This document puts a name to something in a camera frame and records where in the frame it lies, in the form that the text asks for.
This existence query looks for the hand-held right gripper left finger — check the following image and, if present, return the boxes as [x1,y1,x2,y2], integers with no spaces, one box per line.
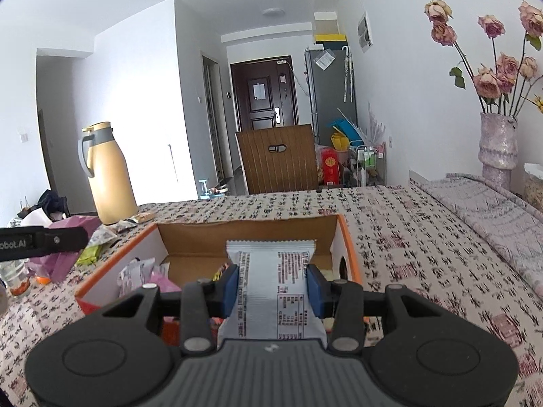
[102,264,241,355]

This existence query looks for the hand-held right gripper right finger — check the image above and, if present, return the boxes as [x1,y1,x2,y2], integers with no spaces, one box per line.
[305,264,440,355]

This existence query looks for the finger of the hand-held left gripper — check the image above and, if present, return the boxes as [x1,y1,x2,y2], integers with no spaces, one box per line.
[30,226,91,259]

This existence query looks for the white snack packet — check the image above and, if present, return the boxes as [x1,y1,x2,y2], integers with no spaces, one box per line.
[118,258,155,297]
[218,239,329,348]

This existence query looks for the red cardboard box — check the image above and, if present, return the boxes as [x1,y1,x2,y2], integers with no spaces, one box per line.
[75,214,364,346]

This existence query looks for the purple plastic bag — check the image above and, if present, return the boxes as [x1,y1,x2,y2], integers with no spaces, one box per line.
[25,215,100,284]

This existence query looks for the small green packets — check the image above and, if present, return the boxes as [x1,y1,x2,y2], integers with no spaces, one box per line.
[76,244,102,266]

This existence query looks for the clear glass cup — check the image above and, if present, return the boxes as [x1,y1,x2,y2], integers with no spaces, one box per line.
[0,260,32,297]

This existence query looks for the black bag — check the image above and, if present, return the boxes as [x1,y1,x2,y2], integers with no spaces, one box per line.
[37,189,69,223]

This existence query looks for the pink snack packet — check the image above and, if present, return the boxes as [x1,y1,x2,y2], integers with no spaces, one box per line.
[148,263,183,293]

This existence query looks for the yellow thermos jug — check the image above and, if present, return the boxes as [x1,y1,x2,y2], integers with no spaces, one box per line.
[77,122,138,225]

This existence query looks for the red gift box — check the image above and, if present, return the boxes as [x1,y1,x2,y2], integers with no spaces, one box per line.
[321,148,341,186]

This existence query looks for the wooden chair back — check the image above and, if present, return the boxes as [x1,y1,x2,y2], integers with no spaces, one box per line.
[235,124,319,196]

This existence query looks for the metal rack with bottles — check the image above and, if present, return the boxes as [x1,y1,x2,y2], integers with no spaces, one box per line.
[348,144,387,187]

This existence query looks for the blue plastic item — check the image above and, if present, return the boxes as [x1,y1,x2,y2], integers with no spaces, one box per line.
[326,108,364,145]

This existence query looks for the white dried grass bunch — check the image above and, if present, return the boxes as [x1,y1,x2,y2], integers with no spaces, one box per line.
[367,104,387,147]

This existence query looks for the dark brown door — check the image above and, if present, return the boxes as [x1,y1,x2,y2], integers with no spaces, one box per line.
[230,56,298,132]

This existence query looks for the grey patterned cloth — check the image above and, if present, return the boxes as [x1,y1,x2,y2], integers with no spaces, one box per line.
[409,172,543,302]

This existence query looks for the grey refrigerator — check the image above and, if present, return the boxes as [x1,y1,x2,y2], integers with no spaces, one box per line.
[304,49,357,140]

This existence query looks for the white folded umbrella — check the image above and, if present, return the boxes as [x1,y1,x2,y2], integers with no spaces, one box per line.
[343,46,355,103]

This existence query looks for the pale pink vase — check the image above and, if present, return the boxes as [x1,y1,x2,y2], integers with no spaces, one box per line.
[478,112,519,189]

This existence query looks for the clear jar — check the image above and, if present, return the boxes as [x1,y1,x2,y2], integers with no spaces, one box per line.
[523,163,543,213]

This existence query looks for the yellow box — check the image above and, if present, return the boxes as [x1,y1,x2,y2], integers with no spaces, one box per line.
[314,11,346,49]

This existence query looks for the dried pink roses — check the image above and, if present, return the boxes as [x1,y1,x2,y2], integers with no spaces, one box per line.
[424,0,543,116]

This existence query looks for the white wall panel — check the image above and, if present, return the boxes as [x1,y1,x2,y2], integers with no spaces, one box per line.
[357,12,374,54]

